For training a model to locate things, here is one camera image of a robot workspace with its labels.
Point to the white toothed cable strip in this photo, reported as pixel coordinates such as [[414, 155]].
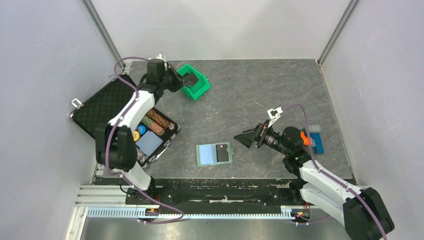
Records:
[[142, 213]]

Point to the green card holder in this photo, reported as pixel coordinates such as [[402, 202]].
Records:
[[206, 154]]

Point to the toy brick assembly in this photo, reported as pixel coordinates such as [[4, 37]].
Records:
[[313, 138]]

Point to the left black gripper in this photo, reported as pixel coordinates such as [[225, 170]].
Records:
[[180, 81]]

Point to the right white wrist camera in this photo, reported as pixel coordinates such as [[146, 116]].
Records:
[[274, 114]]

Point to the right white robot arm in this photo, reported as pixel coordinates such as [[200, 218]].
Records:
[[361, 211]]

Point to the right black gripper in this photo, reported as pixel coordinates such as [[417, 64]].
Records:
[[248, 137]]

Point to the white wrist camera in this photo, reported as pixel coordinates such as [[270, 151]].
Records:
[[160, 58], [274, 114]]

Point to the green plastic bin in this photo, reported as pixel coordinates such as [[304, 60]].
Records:
[[202, 86]]

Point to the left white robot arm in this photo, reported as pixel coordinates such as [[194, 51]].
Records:
[[115, 147]]

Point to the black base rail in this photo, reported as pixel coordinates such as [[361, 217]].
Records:
[[217, 196]]

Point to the black poker chip case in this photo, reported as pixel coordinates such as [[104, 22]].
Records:
[[156, 129]]

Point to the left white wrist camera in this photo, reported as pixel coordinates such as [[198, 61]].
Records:
[[160, 58]]

